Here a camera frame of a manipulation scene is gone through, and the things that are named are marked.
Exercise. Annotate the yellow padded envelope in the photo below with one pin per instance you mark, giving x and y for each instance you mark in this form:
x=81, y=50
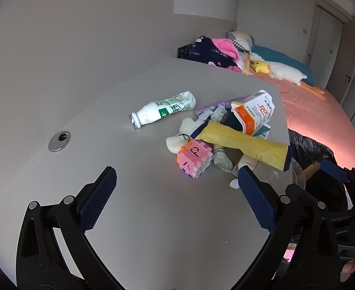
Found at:
x=250, y=148

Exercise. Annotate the white goose plush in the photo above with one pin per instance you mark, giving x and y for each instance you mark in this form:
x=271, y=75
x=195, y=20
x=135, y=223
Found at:
x=286, y=71

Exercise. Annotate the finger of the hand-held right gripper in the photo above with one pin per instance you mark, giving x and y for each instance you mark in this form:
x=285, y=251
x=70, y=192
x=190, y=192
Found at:
x=333, y=169

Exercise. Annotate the yellow duck plush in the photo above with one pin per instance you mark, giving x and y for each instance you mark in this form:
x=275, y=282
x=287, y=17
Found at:
x=261, y=67

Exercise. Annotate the grey plastic piece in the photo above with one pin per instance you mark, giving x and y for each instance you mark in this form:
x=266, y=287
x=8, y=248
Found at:
x=218, y=116

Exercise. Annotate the purple plastic bag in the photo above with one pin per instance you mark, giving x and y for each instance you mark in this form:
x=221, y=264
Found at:
x=206, y=108

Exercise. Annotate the white yogurt bottle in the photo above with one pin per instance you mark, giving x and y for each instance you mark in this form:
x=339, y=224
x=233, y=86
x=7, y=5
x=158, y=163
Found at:
x=153, y=111

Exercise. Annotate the yellow spotted pillow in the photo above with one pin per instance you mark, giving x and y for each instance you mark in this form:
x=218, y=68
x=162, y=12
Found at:
x=247, y=66

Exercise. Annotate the pink foam cube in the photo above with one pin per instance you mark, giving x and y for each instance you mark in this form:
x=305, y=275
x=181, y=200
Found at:
x=192, y=160

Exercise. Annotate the pink fleece blanket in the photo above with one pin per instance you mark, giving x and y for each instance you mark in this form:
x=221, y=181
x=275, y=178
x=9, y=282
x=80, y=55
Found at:
x=224, y=46

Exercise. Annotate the black-lined trash bin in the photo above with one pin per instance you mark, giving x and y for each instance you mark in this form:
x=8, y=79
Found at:
x=310, y=148

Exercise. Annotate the white paper scrap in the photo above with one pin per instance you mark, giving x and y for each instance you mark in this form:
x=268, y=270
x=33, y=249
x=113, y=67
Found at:
x=234, y=183

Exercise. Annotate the checkered pillow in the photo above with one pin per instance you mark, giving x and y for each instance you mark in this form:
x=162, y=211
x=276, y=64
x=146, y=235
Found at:
x=239, y=39

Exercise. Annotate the black socket panel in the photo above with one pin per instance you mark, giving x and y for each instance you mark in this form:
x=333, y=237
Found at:
x=183, y=51

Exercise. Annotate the cardboard box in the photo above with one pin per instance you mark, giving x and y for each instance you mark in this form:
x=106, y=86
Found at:
x=311, y=170

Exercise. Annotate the small white box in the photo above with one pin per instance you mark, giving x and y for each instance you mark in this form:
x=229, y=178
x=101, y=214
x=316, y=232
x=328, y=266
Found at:
x=244, y=164

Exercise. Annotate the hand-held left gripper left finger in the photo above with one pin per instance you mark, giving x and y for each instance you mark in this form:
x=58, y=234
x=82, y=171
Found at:
x=100, y=193

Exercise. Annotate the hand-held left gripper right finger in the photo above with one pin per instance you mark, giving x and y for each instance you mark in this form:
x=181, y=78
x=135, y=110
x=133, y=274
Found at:
x=254, y=196

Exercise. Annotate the orange white carton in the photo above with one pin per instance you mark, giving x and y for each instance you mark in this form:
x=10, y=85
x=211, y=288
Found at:
x=250, y=114

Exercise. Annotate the teal pillow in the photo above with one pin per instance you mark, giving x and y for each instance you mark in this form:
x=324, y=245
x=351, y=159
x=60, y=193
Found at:
x=281, y=57

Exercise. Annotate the bed with pink sheet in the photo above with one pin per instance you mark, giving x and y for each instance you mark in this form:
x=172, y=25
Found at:
x=313, y=114

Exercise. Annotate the person's right hand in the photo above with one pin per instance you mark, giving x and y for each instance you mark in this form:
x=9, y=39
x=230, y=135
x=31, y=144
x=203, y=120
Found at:
x=353, y=268

